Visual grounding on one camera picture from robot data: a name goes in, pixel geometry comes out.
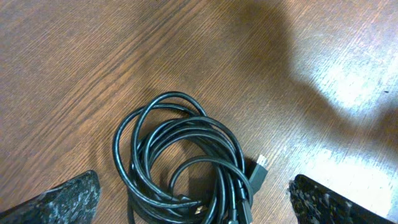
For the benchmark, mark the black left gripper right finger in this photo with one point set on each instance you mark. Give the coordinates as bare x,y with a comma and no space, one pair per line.
316,204

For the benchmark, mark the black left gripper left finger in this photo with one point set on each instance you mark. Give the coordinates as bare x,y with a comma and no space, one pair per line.
74,201

